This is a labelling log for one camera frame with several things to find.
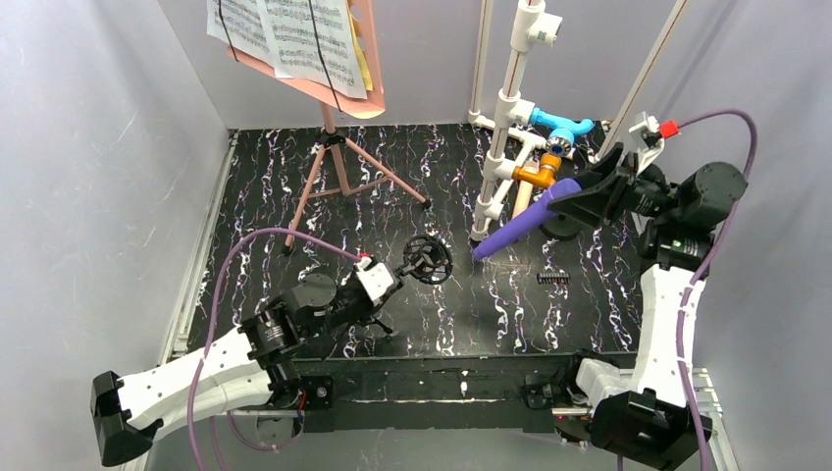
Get black tripod mic stand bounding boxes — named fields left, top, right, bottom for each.
left=358, top=235, right=453, bottom=335

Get pink music stand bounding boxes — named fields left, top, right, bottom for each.
left=225, top=1, right=432, bottom=252

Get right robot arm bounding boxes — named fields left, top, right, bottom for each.
left=545, top=144, right=748, bottom=470

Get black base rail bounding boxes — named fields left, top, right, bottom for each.
left=239, top=350, right=635, bottom=440

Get black round-base mic stand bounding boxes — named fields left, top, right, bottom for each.
left=541, top=155, right=605, bottom=241

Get blue faucet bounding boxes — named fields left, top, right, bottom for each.
left=529, top=107, right=595, bottom=157

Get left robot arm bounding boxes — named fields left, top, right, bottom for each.
left=90, top=264, right=404, bottom=467

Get sheet music pages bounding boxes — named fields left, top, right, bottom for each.
left=206, top=0, right=374, bottom=99

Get white pvc pipe frame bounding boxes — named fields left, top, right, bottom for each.
left=467, top=0, right=691, bottom=243

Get orange faucet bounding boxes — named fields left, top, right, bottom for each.
left=511, top=153, right=562, bottom=189

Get purple microphone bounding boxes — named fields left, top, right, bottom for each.
left=472, top=179, right=582, bottom=260

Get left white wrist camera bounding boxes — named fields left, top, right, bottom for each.
left=353, top=254, right=400, bottom=307

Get pink microphone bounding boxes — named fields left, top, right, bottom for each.
left=511, top=162, right=539, bottom=219

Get small black comb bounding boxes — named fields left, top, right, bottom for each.
left=536, top=272, right=571, bottom=286

